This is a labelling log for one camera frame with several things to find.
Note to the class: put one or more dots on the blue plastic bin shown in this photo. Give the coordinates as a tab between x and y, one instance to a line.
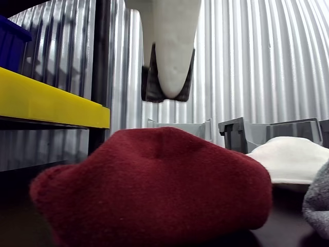
10	46

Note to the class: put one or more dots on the white sock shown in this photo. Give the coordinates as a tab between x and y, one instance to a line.
288	159

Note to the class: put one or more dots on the dark red sock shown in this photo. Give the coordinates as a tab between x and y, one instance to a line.
154	180

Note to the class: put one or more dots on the grey and teal sock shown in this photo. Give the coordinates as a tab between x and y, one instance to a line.
318	205

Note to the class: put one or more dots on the black shelf rack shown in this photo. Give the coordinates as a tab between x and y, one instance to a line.
101	64

